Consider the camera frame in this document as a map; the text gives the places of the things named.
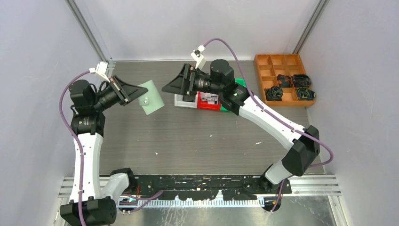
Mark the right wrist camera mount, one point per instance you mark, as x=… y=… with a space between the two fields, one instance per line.
x=198 y=57

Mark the green plastic bin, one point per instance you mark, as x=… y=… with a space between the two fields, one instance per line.
x=240 y=82

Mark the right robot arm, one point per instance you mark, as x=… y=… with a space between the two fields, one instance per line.
x=300 y=142

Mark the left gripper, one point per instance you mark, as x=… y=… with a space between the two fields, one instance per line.
x=125 y=92

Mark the silver cards in red bin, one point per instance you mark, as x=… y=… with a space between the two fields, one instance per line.
x=209 y=98

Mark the rolled dark sock upper left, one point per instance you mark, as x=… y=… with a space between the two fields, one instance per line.
x=284 y=81

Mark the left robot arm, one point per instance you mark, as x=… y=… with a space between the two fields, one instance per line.
x=89 y=203

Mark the rolled dark sock lower left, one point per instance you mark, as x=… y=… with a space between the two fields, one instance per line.
x=274 y=93

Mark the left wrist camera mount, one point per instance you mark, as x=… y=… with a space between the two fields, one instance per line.
x=100 y=71

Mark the rolled dark sock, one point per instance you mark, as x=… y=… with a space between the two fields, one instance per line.
x=305 y=94
x=274 y=93
x=301 y=80
x=284 y=81

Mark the rolled dark sock upper right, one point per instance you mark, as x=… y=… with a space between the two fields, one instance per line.
x=301 y=80

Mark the red plastic bin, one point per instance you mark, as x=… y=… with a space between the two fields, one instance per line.
x=204 y=105

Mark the rolled dark sock lower right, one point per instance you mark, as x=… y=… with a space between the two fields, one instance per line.
x=305 y=94

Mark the orange wooden compartment tray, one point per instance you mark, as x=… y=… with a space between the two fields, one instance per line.
x=268 y=66

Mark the white plastic bin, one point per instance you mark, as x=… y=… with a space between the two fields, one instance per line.
x=186 y=101

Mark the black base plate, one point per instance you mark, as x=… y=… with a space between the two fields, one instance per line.
x=206 y=187

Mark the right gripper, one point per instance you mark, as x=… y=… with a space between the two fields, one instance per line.
x=184 y=83

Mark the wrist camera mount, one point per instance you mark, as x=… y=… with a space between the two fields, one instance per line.
x=198 y=57
x=100 y=71

